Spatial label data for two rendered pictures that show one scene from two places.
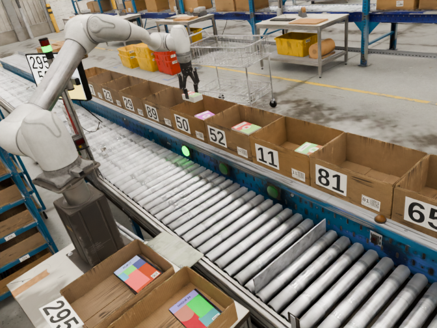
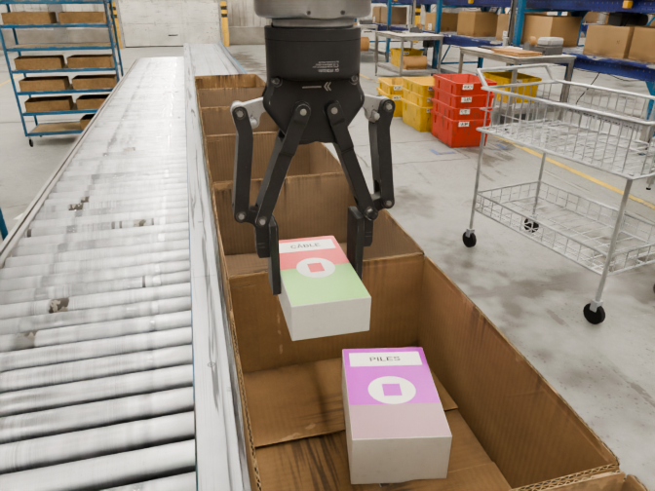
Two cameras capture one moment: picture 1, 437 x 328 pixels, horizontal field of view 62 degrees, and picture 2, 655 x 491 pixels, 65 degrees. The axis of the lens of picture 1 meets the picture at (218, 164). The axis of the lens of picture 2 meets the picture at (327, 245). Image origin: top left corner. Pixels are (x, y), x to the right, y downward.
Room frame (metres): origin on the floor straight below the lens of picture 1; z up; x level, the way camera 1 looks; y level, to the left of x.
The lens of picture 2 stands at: (1.86, -0.08, 1.39)
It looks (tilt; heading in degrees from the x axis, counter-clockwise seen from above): 26 degrees down; 21
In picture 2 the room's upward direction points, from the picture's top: straight up
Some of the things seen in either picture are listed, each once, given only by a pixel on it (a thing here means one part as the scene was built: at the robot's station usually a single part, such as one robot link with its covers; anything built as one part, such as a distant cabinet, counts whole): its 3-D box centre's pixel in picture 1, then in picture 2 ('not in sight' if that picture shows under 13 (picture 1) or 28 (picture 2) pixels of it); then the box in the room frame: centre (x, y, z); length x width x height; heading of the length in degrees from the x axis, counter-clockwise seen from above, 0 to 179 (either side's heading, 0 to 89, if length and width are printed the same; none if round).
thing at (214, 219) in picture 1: (220, 215); not in sight; (1.52, 0.04, 0.72); 0.52 x 0.05 x 0.05; 125
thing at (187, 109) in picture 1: (205, 117); (372, 407); (2.30, 0.03, 0.96); 0.39 x 0.29 x 0.17; 35
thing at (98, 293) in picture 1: (119, 286); not in sight; (1.09, 0.49, 0.80); 0.38 x 0.28 x 0.10; 129
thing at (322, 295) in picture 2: (192, 96); (315, 282); (2.27, 0.09, 1.14); 0.13 x 0.07 x 0.04; 35
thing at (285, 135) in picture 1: (296, 148); not in sight; (1.66, -0.42, 0.96); 0.39 x 0.29 x 0.17; 35
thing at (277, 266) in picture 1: (292, 254); not in sight; (1.12, -0.24, 0.76); 0.46 x 0.01 x 0.09; 125
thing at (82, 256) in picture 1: (90, 225); not in sight; (1.39, 0.64, 0.91); 0.26 x 0.26 x 0.33; 40
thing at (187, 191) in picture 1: (185, 194); not in sight; (1.79, 0.23, 0.72); 0.52 x 0.05 x 0.05; 125
